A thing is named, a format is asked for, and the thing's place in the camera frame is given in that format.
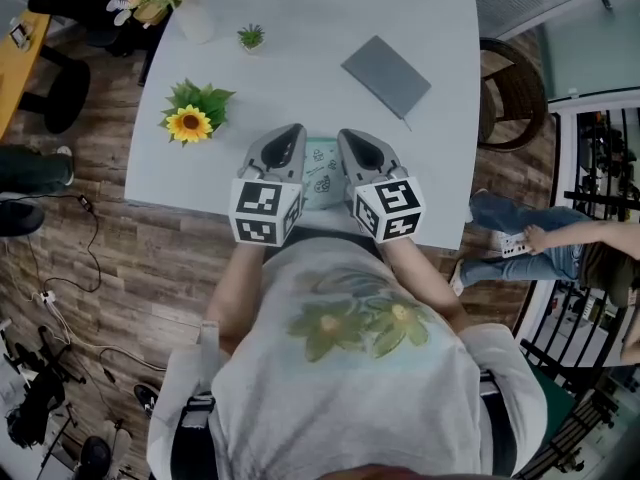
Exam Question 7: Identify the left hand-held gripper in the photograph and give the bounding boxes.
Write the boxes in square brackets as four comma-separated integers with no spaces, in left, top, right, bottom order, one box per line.
[227,122,308,248]

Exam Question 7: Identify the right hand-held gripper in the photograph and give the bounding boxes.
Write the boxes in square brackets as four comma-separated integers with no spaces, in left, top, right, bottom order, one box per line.
[336,127,427,245]

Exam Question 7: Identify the mint green pouch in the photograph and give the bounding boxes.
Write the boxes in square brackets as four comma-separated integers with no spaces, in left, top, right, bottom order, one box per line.
[298,135,351,212]

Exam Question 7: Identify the person's right forearm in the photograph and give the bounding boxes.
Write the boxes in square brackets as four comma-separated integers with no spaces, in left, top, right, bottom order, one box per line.
[384,237,469,332]

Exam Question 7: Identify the person's left forearm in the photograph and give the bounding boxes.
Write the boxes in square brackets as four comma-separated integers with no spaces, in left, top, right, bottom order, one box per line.
[205,241,266,357]

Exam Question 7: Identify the person's black trousers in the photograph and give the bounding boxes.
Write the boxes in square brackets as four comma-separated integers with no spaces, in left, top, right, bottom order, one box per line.
[264,225,396,269]

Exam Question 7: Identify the grey notebook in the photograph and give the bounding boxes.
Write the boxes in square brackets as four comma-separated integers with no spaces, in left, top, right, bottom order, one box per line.
[340,35,432,132]

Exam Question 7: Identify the potted artificial sunflower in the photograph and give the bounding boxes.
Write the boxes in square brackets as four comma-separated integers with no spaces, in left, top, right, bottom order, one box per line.
[158,77,237,148]

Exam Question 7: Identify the small potted green succulent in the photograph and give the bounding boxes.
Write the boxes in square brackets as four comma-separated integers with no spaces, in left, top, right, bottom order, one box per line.
[236,22,267,54]

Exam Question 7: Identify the white vase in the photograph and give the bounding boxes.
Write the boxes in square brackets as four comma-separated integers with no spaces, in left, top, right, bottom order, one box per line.
[172,0,216,45]

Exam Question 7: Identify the white keypad device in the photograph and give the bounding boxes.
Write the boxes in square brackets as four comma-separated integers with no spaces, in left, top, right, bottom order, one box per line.
[492,230,532,260]

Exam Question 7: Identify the brown wicker chair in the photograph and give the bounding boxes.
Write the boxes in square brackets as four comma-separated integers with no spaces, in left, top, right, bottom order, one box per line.
[477,37,550,153]

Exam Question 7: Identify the black metal railing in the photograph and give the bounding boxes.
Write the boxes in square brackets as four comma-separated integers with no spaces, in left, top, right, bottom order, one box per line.
[519,107,640,384]

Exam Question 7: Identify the person's white flower-print shirt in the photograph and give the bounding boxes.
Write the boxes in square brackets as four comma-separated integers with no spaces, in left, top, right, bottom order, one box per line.
[147,237,549,480]

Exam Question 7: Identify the yellow table with black base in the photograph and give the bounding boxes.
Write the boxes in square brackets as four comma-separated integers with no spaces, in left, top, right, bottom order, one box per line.
[0,10,92,135]

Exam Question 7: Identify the black sneaker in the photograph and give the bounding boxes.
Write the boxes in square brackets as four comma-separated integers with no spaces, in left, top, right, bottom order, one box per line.
[133,383,161,418]

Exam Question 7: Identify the small white-framed device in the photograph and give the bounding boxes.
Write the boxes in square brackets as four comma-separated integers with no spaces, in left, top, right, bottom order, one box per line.
[9,21,32,49]

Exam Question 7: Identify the green seat cushion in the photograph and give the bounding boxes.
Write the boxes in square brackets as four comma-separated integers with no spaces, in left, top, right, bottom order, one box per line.
[522,360,579,459]

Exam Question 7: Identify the black tripod equipment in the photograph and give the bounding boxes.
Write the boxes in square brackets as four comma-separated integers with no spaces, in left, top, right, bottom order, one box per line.
[4,325,86,449]

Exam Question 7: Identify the black slatted bench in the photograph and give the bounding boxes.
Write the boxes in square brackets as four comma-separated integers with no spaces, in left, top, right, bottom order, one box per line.
[529,392,621,479]

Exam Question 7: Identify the black floor cable with adapter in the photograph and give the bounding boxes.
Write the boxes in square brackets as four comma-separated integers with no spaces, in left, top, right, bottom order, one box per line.
[43,194,101,294]

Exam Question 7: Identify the white webbing strap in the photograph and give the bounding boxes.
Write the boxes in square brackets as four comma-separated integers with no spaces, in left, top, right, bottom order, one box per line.
[199,320,221,397]

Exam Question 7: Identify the black harness strap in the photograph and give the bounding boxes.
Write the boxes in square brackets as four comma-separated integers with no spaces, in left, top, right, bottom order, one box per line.
[170,392,217,480]
[479,372,519,477]

